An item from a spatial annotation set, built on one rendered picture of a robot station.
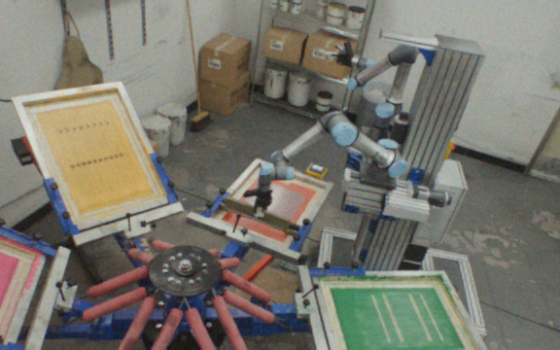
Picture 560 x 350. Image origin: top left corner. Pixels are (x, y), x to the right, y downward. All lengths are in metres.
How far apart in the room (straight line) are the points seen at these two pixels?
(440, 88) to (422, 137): 0.32
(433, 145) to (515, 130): 3.30
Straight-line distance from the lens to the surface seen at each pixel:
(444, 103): 2.90
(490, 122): 6.21
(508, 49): 5.93
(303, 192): 3.15
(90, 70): 4.33
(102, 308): 2.12
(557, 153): 6.47
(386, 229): 3.37
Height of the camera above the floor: 2.76
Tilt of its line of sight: 38 degrees down
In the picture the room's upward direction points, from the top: 10 degrees clockwise
